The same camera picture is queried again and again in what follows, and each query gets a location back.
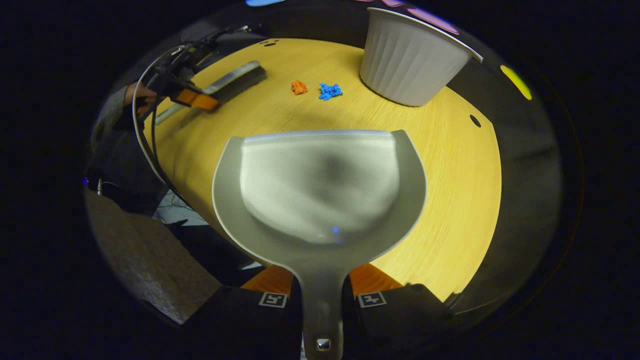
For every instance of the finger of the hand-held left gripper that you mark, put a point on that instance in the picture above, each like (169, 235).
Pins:
(200, 100)

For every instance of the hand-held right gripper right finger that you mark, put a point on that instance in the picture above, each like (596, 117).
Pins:
(395, 325)

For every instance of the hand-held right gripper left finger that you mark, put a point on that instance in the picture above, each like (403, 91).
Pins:
(250, 325)

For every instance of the small grey broom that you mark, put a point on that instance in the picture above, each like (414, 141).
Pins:
(235, 82)

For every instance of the orange paper scrap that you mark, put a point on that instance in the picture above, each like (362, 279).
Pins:
(299, 87)

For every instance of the blue paper scrap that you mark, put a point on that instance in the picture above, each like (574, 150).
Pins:
(330, 91)

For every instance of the grey plastic dustpan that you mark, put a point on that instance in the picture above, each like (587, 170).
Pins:
(320, 190)

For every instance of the white ribbed garbage bin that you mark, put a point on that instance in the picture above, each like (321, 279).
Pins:
(407, 65)

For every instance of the wooden desktop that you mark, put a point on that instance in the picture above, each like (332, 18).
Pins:
(450, 175)

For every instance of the person's dark clothing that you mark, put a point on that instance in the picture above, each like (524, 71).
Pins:
(125, 170)

